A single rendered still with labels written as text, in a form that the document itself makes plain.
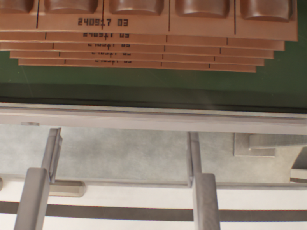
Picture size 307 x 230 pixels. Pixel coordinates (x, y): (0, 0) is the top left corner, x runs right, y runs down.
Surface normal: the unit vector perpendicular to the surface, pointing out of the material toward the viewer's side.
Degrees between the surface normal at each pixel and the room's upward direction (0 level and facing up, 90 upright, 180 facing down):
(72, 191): 0
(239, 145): 0
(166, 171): 0
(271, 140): 90
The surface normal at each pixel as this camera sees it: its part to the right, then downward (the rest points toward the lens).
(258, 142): -1.00, -0.04
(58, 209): 0.07, -0.07
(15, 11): -0.03, 1.00
